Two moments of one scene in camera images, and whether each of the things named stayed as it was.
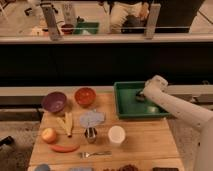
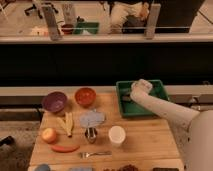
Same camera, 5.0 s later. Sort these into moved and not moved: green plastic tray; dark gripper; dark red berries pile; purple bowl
Moved: dark gripper
Not moved: green plastic tray; purple bowl; dark red berries pile
